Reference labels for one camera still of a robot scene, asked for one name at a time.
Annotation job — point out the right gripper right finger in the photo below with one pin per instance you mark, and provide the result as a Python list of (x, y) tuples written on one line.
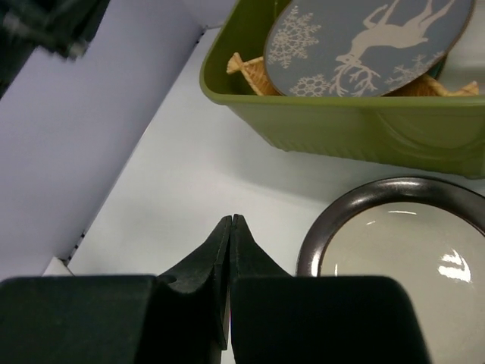
[(254, 277)]

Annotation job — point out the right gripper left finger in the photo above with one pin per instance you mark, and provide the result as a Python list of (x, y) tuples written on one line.
[(195, 294)]

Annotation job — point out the brown rimmed cream plate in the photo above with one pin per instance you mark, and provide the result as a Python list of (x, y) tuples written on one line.
[(425, 233)]

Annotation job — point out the grey deer pattern plate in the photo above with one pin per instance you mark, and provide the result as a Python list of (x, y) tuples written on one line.
[(360, 48)]

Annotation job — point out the orange leaf shaped dish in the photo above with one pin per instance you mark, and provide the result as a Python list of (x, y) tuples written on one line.
[(255, 76)]

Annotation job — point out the green plastic bin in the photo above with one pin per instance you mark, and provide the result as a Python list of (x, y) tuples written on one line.
[(440, 134)]

